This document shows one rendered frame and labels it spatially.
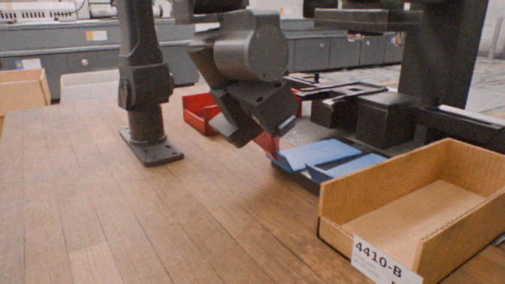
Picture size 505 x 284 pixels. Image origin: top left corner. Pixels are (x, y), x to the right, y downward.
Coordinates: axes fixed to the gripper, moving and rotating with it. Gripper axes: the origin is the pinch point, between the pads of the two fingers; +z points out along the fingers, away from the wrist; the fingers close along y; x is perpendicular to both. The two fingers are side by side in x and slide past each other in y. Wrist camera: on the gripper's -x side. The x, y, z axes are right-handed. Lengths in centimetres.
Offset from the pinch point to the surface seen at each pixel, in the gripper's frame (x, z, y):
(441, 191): -16.7, 11.4, 13.5
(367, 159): -6.4, 7.8, 10.8
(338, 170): -7.1, 4.5, 5.0
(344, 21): 11.2, -4.4, 28.2
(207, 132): 21.5, 1.9, -3.5
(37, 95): 221, 8, -55
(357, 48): 452, 290, 387
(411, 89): 12.9, 22.5, 42.7
